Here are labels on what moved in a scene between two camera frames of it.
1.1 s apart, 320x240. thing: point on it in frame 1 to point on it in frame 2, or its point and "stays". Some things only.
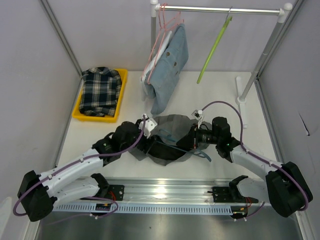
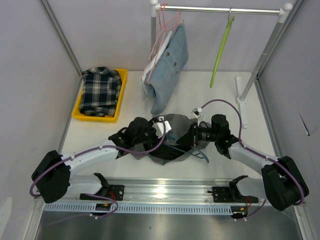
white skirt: (144, 75) stays
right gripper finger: (187, 142) stays
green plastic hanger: (215, 45) to (220, 50)
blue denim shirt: (159, 84) stays
